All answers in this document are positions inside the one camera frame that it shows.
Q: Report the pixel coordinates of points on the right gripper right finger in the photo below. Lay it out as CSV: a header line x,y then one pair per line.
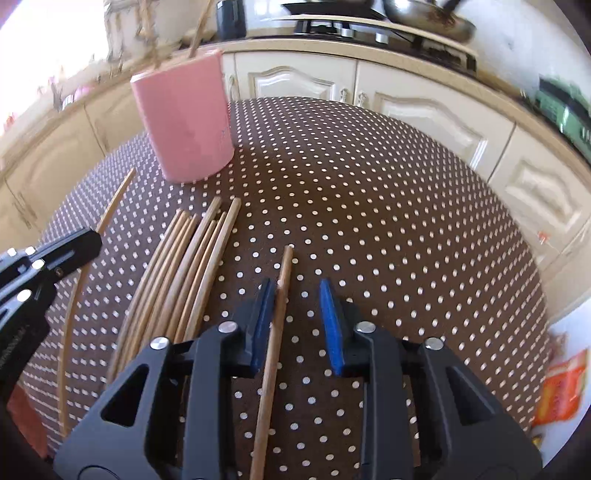
x,y
426,415

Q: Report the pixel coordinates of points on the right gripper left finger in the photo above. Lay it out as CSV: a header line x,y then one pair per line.
x,y
168,415

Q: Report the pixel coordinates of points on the wooden chopstick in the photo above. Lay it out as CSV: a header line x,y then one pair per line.
x,y
270,368
199,29
72,307
205,286

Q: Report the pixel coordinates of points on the orange snack bag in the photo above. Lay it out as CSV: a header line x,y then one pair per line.
x,y
562,390

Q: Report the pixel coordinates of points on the brown polka dot tablecloth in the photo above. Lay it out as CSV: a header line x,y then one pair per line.
x,y
401,226

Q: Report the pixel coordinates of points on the pink cylindrical utensil holder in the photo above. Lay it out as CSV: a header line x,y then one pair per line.
x,y
184,109

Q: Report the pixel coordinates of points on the black electric kettle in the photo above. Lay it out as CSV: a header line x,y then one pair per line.
x,y
230,20

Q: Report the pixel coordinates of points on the green countertop appliance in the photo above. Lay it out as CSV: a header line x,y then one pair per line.
x,y
564,105

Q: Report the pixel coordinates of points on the black gas stove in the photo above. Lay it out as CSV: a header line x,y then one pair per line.
x,y
359,22

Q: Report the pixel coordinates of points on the steel wok black handle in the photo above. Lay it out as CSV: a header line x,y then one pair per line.
x,y
440,19

